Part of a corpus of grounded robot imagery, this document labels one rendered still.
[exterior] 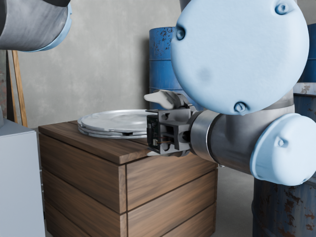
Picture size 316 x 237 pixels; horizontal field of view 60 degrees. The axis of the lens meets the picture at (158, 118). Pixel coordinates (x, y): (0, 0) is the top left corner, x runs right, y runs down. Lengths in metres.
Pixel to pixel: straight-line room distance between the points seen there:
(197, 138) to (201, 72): 0.23
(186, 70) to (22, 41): 0.35
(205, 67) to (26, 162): 0.28
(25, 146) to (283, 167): 0.29
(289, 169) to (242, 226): 0.74
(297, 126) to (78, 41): 2.53
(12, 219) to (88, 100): 2.42
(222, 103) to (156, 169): 0.50
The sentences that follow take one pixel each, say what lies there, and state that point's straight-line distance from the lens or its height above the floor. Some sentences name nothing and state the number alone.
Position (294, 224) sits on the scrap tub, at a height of 0.22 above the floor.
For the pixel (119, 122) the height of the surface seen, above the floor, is 0.38.
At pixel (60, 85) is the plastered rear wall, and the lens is 2.63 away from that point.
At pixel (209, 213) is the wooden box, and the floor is 0.08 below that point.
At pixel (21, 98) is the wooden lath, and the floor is 0.30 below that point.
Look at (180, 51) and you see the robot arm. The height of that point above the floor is 0.54.
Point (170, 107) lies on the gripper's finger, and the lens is 0.51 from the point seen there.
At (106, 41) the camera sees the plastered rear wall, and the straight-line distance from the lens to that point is 2.90.
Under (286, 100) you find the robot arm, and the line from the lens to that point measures 0.31.
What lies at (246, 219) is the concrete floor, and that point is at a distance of 1.07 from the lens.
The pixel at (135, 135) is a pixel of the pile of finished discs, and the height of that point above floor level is 0.36.
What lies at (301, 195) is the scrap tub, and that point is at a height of 0.28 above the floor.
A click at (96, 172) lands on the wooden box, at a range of 0.65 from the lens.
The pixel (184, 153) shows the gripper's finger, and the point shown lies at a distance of 0.51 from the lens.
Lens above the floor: 0.53
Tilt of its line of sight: 11 degrees down
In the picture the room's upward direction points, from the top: straight up
